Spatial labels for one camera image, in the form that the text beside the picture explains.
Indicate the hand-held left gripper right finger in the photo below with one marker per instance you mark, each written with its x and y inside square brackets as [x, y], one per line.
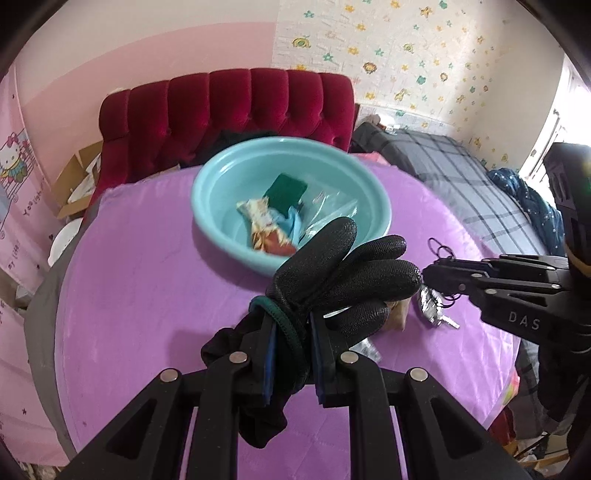
[319, 364]

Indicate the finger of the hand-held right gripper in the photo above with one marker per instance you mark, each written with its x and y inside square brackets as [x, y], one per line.
[521, 282]
[461, 270]

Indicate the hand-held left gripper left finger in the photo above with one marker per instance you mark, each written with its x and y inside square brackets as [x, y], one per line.
[269, 369]

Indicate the foil wrapper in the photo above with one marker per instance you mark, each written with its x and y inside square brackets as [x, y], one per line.
[429, 305]

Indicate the tan cloth pouch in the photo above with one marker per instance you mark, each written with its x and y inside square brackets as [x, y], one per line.
[398, 316]

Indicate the black work glove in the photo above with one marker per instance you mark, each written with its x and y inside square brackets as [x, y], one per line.
[341, 272]

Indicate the light blue face mask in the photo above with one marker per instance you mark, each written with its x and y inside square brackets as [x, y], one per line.
[291, 226]

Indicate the brown snack wrapper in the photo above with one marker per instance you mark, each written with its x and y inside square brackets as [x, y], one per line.
[263, 226]

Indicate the clear plastic bag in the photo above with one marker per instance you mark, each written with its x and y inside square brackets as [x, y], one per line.
[330, 207]

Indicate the green scouring sponge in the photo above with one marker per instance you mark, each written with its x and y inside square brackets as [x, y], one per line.
[287, 189]

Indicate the teal plastic basin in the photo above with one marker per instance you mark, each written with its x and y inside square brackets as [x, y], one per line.
[221, 194]

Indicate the blue patterned garment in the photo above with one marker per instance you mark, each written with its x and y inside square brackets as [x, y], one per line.
[526, 203]

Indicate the grey plaid bed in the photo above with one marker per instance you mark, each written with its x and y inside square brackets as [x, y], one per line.
[438, 157]

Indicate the pink cloth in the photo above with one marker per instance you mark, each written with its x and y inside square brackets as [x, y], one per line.
[369, 157]

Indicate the purple quilted tablecloth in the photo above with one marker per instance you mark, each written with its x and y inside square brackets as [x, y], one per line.
[147, 286]

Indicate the window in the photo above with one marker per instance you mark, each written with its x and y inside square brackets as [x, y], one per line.
[551, 134]

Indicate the small white object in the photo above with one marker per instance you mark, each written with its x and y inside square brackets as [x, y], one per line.
[379, 122]

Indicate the grey round table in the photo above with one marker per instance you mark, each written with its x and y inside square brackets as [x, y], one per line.
[46, 304]

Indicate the white round plate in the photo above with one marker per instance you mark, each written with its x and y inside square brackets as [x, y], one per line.
[60, 244]

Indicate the red velvet tufted sofa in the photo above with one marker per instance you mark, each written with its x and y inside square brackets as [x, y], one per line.
[221, 106]

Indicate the cardboard box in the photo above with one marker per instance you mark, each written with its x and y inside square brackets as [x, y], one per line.
[74, 177]

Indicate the pink cartoon curtain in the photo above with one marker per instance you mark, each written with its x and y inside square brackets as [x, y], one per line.
[23, 194]

